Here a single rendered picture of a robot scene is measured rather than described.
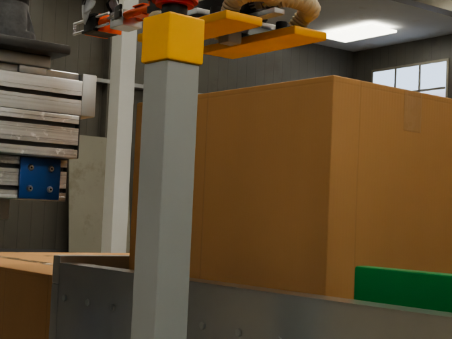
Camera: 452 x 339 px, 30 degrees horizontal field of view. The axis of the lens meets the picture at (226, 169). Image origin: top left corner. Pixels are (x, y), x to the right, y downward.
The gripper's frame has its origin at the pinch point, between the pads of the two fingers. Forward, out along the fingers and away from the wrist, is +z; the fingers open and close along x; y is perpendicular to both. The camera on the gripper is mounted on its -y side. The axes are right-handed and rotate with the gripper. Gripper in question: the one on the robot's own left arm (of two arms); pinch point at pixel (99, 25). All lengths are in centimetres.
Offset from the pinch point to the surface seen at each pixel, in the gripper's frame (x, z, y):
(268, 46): 11, 13, 63
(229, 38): 0, 13, 63
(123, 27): -0.3, 3.2, 14.5
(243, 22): -8, 13, 77
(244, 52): 12, 13, 53
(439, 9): 810, -244, -533
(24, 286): -22, 74, 7
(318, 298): -30, 65, 125
